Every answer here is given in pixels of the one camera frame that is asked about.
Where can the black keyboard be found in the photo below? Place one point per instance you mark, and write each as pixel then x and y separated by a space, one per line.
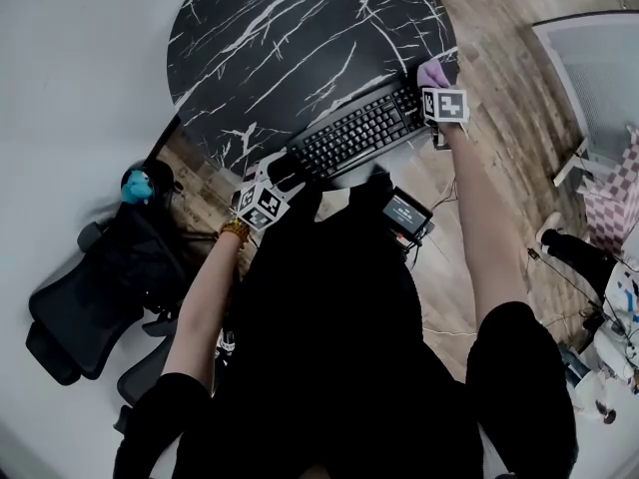
pixel 354 135

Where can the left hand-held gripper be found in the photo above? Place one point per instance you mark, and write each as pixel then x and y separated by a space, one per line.
pixel 259 205

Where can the white frosted partition panel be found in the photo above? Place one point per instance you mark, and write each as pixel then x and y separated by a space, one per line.
pixel 599 78

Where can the purple cloth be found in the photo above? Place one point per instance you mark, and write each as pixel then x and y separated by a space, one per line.
pixel 434 74

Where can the small black screen device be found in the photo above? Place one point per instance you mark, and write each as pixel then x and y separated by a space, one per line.
pixel 405 212

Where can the pink checkered box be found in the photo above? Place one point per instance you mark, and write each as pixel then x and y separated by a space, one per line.
pixel 609 207

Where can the person's right forearm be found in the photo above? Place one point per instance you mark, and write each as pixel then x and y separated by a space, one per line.
pixel 489 227

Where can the person's left forearm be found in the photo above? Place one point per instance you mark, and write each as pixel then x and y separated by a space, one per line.
pixel 204 307

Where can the person's black clothing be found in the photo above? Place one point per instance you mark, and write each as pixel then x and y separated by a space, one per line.
pixel 329 347

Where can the blue plush toy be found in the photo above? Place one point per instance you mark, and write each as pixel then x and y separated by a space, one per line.
pixel 136 187

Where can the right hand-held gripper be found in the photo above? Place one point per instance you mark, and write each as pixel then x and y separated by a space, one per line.
pixel 447 107

